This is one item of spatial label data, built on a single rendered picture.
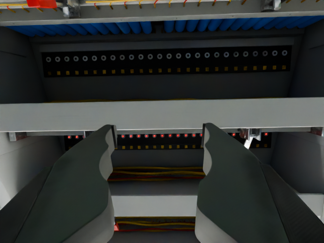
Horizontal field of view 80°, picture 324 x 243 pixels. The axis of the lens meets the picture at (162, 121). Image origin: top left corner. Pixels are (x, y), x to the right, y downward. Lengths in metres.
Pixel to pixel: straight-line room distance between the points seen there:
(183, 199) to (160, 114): 0.19
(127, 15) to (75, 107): 0.16
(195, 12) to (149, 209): 0.36
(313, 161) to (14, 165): 0.61
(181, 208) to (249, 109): 0.23
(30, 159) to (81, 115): 0.23
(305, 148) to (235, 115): 0.24
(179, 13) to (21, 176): 0.44
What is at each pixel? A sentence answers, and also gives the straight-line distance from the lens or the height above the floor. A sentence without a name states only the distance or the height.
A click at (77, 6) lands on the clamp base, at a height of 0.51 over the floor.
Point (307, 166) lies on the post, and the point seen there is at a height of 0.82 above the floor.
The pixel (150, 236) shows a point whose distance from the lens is 0.67.
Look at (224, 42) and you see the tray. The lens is 0.46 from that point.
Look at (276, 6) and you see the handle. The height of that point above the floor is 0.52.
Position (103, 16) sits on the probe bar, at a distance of 0.33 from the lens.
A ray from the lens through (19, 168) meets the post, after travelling 0.51.
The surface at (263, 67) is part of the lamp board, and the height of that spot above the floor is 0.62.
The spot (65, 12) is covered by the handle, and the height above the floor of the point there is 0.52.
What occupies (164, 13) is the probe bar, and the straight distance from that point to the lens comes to 0.32.
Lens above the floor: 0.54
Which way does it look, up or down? 25 degrees up
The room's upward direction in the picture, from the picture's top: 178 degrees clockwise
